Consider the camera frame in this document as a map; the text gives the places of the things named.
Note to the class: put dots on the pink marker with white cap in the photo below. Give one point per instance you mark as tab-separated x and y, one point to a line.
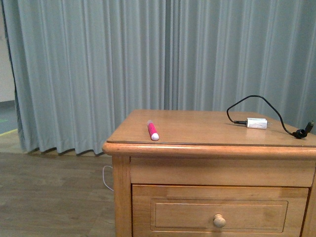
152	131

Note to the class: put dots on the wooden drawer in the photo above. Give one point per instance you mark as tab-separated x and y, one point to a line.
188	211

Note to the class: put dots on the round wooden drawer knob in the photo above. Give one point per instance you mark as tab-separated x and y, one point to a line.
219	221

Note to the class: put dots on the wooden nightstand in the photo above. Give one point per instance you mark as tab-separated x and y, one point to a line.
198	148

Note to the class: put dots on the white power adapter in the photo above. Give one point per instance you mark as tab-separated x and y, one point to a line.
257	123

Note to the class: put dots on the grey-blue curtain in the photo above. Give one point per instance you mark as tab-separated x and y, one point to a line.
81	66

